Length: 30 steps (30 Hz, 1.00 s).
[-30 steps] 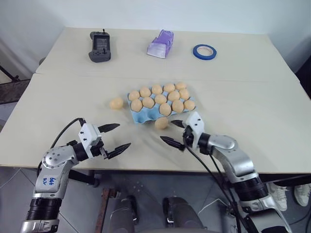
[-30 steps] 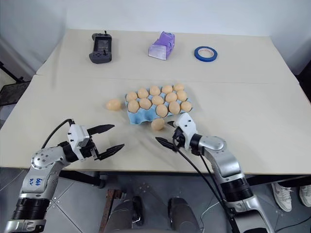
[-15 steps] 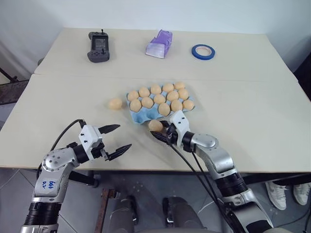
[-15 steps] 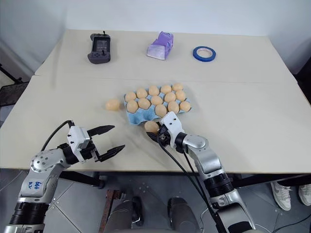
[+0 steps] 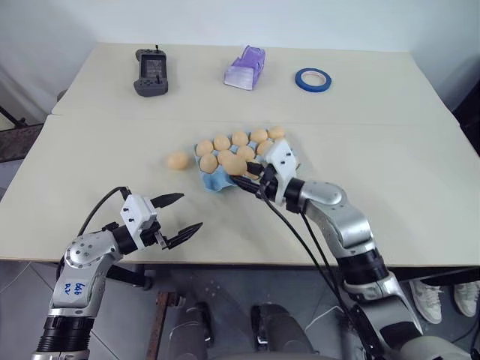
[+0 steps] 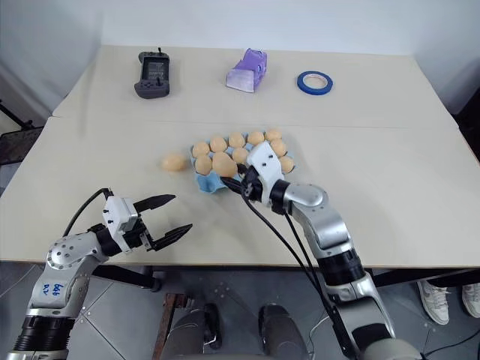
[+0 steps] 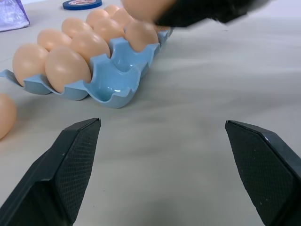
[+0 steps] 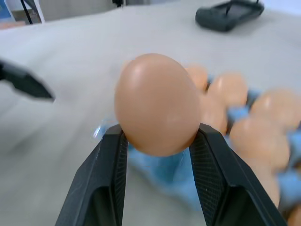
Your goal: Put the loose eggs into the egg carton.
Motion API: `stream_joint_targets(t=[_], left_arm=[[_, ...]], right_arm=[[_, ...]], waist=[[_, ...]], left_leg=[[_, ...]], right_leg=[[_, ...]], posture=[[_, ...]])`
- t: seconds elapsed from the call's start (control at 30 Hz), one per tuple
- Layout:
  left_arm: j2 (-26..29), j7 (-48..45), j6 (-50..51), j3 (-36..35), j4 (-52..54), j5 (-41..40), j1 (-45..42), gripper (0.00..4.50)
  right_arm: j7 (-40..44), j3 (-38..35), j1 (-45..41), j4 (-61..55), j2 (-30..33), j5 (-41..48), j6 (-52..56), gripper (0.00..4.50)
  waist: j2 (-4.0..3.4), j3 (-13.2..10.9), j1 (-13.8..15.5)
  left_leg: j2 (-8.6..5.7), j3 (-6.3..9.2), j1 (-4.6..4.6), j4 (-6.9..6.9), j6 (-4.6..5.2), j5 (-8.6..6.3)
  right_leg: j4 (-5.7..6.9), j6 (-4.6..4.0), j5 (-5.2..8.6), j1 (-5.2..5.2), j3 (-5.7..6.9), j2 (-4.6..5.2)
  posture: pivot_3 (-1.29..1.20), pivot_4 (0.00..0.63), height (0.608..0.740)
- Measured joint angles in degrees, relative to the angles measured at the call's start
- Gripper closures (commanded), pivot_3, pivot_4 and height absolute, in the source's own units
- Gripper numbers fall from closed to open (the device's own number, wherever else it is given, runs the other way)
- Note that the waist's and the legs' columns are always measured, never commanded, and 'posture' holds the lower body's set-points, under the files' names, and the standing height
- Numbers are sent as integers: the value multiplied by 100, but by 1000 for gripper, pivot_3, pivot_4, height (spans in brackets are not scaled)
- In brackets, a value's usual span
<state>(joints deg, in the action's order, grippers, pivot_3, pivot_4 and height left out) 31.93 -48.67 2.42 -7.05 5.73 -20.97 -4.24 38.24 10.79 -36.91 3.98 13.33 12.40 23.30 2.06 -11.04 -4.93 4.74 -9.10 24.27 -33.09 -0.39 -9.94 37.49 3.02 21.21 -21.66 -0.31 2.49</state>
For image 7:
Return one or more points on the blue egg tray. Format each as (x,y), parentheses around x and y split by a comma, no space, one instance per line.
(117,77)

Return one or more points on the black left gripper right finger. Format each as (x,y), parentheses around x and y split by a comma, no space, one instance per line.
(263,171)

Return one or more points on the beige egg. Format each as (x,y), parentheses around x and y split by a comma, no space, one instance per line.
(111,9)
(67,68)
(5,115)
(97,16)
(90,46)
(108,29)
(53,38)
(75,26)
(123,16)
(141,35)
(141,8)
(29,63)

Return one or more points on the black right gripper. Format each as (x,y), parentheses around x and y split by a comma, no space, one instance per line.
(232,9)

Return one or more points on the blue tape roll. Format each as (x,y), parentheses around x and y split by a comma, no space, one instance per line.
(81,4)

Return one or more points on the purple plastic bag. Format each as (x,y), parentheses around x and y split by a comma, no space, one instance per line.
(11,16)

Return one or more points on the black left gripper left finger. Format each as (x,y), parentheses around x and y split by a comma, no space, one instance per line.
(58,174)

